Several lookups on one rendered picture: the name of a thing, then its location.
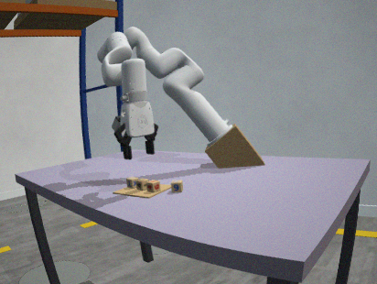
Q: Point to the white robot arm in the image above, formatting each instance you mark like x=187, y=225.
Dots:
x=116, y=49

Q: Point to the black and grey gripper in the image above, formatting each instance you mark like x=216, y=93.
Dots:
x=137, y=120

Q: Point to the tan flat mat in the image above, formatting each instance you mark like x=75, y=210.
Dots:
x=143, y=194

